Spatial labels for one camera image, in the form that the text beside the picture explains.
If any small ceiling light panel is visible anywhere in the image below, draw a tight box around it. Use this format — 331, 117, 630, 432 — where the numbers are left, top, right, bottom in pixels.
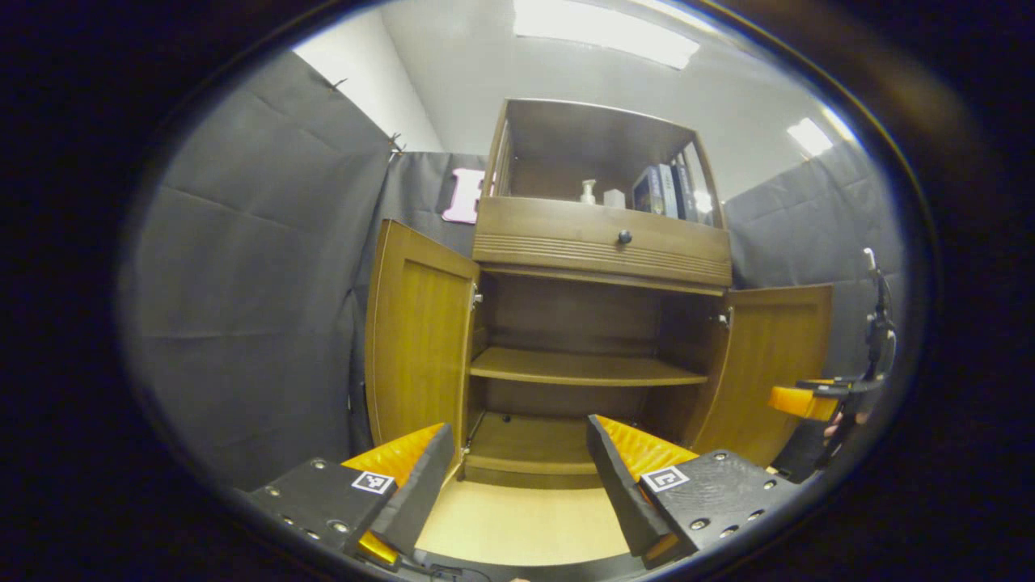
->
787, 117, 834, 157

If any dark grey book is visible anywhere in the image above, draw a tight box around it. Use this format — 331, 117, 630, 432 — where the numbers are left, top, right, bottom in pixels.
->
673, 162, 700, 223

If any large ceiling light panel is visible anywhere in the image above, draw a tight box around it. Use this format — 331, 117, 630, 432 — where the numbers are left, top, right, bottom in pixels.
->
513, 0, 700, 70

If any wooden cabinet drawer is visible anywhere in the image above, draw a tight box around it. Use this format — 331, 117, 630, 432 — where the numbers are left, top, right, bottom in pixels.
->
473, 196, 733, 288

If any pale grey book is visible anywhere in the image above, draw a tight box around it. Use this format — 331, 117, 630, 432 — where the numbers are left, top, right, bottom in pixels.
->
657, 163, 680, 219

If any wooden cabinet door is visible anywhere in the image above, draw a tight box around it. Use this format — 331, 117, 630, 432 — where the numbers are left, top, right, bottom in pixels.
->
364, 218, 482, 470
691, 283, 834, 468

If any wooden inner cabinet shelf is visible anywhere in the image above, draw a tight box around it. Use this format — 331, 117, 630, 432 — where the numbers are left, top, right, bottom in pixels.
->
469, 346, 711, 387

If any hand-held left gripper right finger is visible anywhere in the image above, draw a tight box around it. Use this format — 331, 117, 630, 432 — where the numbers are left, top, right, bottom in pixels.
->
586, 414, 801, 569

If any brown wooden double-door shoe cabinet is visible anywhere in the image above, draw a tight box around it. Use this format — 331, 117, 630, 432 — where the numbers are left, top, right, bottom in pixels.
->
364, 99, 834, 490

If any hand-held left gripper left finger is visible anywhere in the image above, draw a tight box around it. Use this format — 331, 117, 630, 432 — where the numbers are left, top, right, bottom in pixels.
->
247, 422, 456, 567

